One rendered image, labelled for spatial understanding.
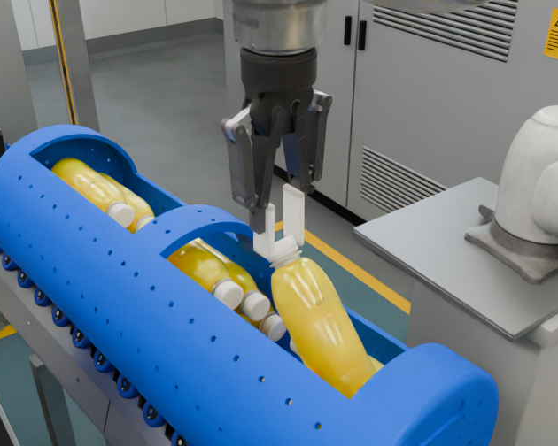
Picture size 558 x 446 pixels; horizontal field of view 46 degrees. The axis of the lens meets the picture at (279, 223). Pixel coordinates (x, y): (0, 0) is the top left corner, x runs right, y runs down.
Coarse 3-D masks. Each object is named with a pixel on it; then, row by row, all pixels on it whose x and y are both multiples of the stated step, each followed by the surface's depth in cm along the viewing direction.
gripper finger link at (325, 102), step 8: (328, 96) 69; (320, 104) 69; (328, 104) 70; (312, 112) 71; (320, 112) 69; (328, 112) 70; (312, 120) 70; (320, 120) 70; (312, 128) 71; (320, 128) 70; (312, 136) 71; (320, 136) 71; (312, 144) 72; (320, 144) 71; (312, 152) 72; (320, 152) 72; (312, 160) 72; (320, 160) 72; (320, 168) 73; (312, 176) 73; (320, 176) 73
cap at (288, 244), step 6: (282, 240) 73; (288, 240) 74; (294, 240) 75; (276, 246) 73; (282, 246) 73; (288, 246) 74; (294, 246) 74; (276, 252) 73; (282, 252) 73; (288, 252) 73; (276, 258) 74
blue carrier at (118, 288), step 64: (64, 128) 118; (0, 192) 111; (64, 192) 101; (64, 256) 96; (128, 256) 88; (256, 256) 103; (128, 320) 84; (192, 320) 78; (192, 384) 75; (256, 384) 70; (320, 384) 66; (384, 384) 64; (448, 384) 64
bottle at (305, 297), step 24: (288, 264) 73; (312, 264) 74; (288, 288) 72; (312, 288) 72; (288, 312) 72; (312, 312) 71; (336, 312) 72; (312, 336) 72; (336, 336) 72; (312, 360) 72; (336, 360) 71; (360, 360) 72; (336, 384) 71; (360, 384) 71
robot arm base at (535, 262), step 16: (480, 208) 131; (496, 224) 120; (480, 240) 123; (496, 240) 121; (512, 240) 117; (496, 256) 120; (512, 256) 118; (528, 256) 116; (544, 256) 115; (528, 272) 114; (544, 272) 114
